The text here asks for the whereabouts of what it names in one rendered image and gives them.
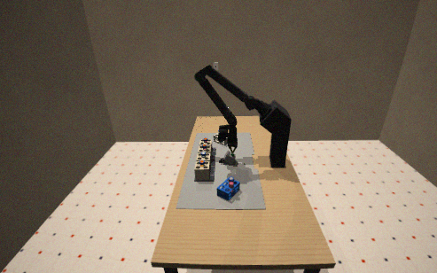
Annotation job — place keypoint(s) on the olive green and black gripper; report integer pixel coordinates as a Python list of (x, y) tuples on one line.
[(234, 143)]

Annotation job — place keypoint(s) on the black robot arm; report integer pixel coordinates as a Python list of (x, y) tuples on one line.
[(262, 108)]

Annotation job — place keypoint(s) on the grey flat mat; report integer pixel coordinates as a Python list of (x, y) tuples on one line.
[(203, 195)]

